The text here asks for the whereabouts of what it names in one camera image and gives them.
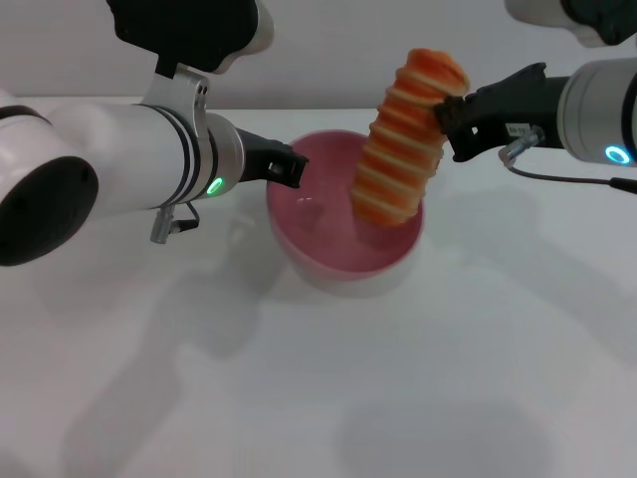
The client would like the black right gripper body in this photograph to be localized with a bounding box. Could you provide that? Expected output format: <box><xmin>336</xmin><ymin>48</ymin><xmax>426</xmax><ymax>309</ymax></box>
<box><xmin>467</xmin><ymin>62</ymin><xmax>571</xmax><ymax>149</ymax></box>

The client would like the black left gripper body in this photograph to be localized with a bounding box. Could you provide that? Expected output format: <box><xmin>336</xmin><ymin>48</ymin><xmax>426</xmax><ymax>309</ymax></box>
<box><xmin>236</xmin><ymin>127</ymin><xmax>295</xmax><ymax>185</ymax></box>

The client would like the orange ridged bread loaf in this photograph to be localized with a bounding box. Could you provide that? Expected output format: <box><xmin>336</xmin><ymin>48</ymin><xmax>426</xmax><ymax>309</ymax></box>
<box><xmin>348</xmin><ymin>48</ymin><xmax>472</xmax><ymax>228</ymax></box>

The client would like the pink plastic bowl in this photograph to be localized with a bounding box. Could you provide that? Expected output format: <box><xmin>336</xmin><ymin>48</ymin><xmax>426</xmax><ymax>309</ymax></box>
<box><xmin>265</xmin><ymin>128</ymin><xmax>427</xmax><ymax>283</ymax></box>

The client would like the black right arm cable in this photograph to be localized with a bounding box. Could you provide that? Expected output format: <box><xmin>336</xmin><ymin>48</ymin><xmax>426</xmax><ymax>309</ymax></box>
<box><xmin>499</xmin><ymin>126</ymin><xmax>637</xmax><ymax>196</ymax></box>

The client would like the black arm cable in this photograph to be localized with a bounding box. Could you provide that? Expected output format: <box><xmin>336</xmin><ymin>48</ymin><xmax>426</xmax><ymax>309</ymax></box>
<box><xmin>150</xmin><ymin>199</ymin><xmax>201</xmax><ymax>245</ymax></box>
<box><xmin>499</xmin><ymin>126</ymin><xmax>637</xmax><ymax>196</ymax></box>

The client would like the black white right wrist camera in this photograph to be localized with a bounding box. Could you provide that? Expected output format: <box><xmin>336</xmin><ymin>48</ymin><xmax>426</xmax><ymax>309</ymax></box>
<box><xmin>505</xmin><ymin>0</ymin><xmax>637</xmax><ymax>50</ymax></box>

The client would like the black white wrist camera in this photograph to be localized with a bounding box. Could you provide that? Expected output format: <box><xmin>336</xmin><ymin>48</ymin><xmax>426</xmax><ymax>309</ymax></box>
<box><xmin>106</xmin><ymin>0</ymin><xmax>276</xmax><ymax>80</ymax></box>
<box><xmin>505</xmin><ymin>0</ymin><xmax>637</xmax><ymax>50</ymax></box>

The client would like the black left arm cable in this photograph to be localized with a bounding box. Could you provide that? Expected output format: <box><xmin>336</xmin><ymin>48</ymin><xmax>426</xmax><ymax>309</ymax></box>
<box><xmin>150</xmin><ymin>199</ymin><xmax>201</xmax><ymax>245</ymax></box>

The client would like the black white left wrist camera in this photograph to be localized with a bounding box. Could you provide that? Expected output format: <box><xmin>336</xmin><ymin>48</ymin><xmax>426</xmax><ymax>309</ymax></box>
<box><xmin>106</xmin><ymin>0</ymin><xmax>276</xmax><ymax>80</ymax></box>

